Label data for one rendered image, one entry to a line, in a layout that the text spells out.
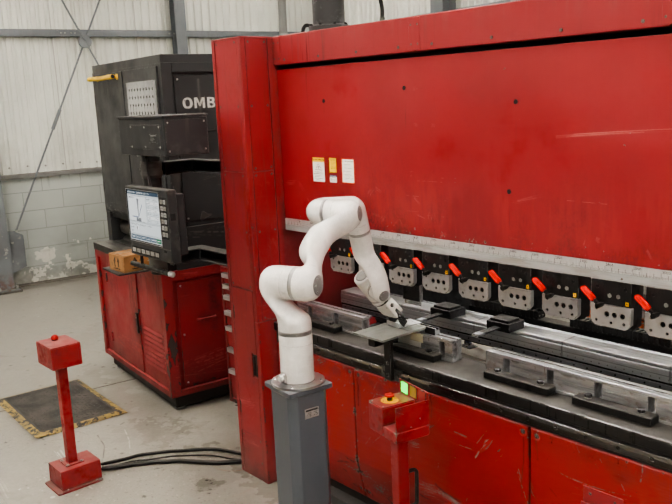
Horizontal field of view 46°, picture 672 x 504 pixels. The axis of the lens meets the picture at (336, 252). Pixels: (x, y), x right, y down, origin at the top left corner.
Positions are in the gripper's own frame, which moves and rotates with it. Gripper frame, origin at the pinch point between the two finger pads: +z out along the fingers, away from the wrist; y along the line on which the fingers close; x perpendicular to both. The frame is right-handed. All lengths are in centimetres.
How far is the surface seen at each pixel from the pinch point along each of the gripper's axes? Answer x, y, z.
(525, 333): -21, -44, 23
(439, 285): -14.9, -20.8, -11.2
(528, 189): -43, -65, -43
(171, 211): 9, 97, -70
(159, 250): 24, 110, -56
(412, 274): -16.5, -5.5, -13.2
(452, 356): 3.5, -25.9, 12.8
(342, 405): 35, 33, 32
